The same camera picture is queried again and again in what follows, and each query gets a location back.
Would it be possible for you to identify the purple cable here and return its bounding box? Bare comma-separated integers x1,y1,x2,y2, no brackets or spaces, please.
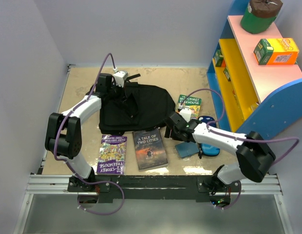
54,52,126,215
179,88,300,210

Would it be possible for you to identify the blue pencil case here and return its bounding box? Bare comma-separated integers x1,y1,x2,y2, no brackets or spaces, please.
198,116,220,159

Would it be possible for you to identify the orange green crayon box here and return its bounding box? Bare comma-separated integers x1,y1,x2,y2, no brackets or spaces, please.
253,38,300,65

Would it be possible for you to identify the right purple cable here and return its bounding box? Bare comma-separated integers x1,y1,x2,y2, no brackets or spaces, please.
179,88,300,210

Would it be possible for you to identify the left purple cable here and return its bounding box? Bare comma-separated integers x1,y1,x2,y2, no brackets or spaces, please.
54,52,126,215

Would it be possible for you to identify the purple 52-storey treehouse book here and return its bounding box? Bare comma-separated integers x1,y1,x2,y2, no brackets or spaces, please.
96,135,127,175

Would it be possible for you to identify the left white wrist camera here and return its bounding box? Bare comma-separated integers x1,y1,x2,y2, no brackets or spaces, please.
113,71,128,87

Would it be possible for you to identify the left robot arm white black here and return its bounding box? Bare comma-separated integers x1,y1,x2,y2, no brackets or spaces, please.
45,71,128,191

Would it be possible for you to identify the blue leather wallet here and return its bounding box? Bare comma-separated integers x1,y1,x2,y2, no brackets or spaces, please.
175,142,199,158

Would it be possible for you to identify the tale of two cities book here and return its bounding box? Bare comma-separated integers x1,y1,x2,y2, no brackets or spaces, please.
132,128,169,171

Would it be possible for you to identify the green 104-storey treehouse book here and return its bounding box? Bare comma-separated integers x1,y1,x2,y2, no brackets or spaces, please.
175,94,202,119

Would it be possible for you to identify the colourful wooden shelf unit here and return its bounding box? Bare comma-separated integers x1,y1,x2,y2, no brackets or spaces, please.
207,0,302,139

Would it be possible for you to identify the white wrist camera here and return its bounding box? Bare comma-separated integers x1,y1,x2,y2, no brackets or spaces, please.
179,108,192,122
113,71,128,87

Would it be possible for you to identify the green brown cylinder container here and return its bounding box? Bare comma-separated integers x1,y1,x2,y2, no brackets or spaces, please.
240,0,283,34

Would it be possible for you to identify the aluminium rail frame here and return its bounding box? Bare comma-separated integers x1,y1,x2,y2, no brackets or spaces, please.
12,63,294,234

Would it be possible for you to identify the black student backpack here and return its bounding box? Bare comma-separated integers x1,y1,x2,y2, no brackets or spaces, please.
98,74,175,136

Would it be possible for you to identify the small green box upper shelf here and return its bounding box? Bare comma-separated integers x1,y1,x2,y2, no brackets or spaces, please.
213,49,226,67

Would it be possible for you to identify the small green box shelf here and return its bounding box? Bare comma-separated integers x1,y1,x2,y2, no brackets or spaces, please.
213,49,226,67
223,67,231,81

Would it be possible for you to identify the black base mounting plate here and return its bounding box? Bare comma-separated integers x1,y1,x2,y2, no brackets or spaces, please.
67,174,241,204

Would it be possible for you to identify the small green box lower shelf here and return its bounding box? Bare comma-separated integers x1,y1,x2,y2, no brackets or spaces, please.
223,67,231,81

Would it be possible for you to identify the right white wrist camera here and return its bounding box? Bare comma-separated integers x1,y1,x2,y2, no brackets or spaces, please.
179,108,192,122

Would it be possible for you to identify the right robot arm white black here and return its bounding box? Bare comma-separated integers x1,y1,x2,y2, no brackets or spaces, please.
164,112,276,192

